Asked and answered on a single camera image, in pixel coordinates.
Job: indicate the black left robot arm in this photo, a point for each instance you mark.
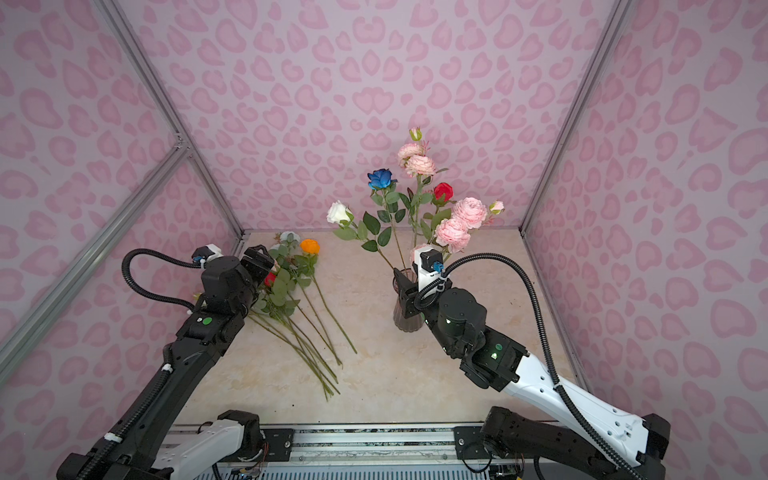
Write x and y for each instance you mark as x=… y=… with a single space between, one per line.
x=130 y=449

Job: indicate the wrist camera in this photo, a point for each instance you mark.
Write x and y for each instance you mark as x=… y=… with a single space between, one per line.
x=203 y=255
x=427 y=263

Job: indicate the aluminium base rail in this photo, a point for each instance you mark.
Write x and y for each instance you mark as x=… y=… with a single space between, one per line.
x=352 y=451

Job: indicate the aluminium frame profile right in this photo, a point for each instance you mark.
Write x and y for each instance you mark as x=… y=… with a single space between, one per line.
x=620 y=16

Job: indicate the light blue flower spray stem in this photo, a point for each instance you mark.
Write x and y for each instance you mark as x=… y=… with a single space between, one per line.
x=286 y=245

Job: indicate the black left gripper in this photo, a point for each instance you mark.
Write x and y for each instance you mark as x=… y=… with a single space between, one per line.
x=264 y=260

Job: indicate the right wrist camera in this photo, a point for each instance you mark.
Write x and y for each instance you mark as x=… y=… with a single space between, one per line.
x=427 y=263

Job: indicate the aluminium frame profile left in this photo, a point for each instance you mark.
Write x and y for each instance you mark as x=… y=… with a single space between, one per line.
x=39 y=320

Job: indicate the pink rose spray stem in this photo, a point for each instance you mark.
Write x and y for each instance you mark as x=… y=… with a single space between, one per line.
x=414 y=159

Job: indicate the red rose stem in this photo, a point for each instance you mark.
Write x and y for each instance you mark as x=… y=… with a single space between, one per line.
x=443 y=193

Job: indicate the pink orange mixed flower stem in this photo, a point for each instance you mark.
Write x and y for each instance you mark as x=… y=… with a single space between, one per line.
x=451 y=228

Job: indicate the orange rose stem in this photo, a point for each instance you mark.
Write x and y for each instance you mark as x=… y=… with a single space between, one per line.
x=310 y=254

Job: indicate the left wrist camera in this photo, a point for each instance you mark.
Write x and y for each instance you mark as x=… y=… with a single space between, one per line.
x=203 y=255

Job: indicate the blue rose stem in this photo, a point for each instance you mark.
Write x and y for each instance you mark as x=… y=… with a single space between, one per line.
x=384 y=193

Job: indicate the purple ribbed glass vase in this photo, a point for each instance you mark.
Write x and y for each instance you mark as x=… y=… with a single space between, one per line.
x=406 y=318

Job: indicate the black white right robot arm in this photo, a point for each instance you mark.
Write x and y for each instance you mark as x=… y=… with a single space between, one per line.
x=585 y=433

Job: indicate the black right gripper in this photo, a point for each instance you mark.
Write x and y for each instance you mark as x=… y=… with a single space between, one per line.
x=410 y=295

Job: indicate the aluminium frame profile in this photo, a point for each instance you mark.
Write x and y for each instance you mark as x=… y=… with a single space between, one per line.
x=620 y=16
x=39 y=320

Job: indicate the white rose stem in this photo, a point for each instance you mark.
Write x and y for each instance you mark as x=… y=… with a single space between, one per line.
x=368 y=231

